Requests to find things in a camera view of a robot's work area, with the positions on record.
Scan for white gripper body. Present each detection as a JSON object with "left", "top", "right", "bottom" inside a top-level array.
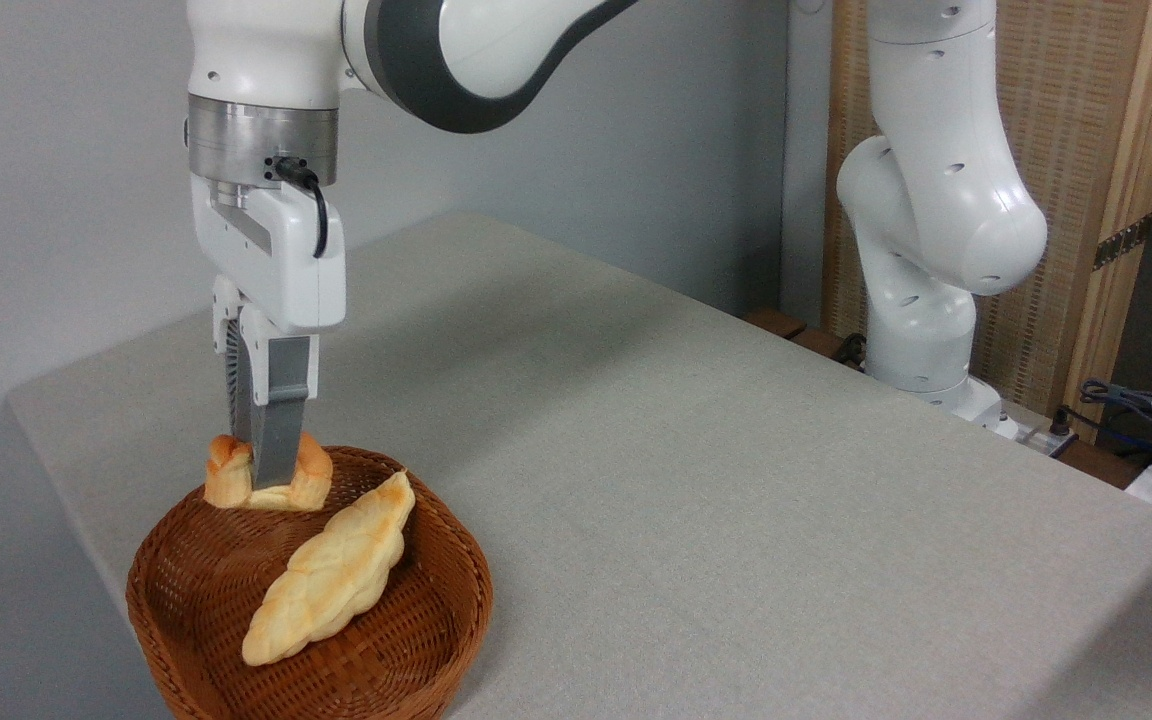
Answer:
[{"left": 191, "top": 175, "right": 347, "bottom": 336}]

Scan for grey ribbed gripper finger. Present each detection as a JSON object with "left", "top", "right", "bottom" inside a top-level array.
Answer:
[
  {"left": 239, "top": 305, "right": 319, "bottom": 491},
  {"left": 212, "top": 275, "right": 255, "bottom": 466}
]

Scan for round orange bread roll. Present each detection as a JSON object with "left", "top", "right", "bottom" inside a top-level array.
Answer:
[{"left": 203, "top": 432, "right": 334, "bottom": 513}]

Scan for long pale braided bread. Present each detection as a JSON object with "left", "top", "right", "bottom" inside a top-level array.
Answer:
[{"left": 241, "top": 470, "right": 416, "bottom": 667}]

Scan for brown wicker basket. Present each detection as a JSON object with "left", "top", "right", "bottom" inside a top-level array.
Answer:
[{"left": 126, "top": 446, "right": 494, "bottom": 720}]

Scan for metal hinge on panel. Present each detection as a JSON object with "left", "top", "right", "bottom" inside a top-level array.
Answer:
[{"left": 1093, "top": 212, "right": 1152, "bottom": 271}]

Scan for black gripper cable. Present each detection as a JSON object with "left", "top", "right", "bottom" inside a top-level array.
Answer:
[{"left": 264, "top": 155, "right": 330, "bottom": 259}]

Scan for dark cable bundle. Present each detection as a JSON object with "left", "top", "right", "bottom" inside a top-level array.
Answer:
[{"left": 1079, "top": 378, "right": 1152, "bottom": 471}]

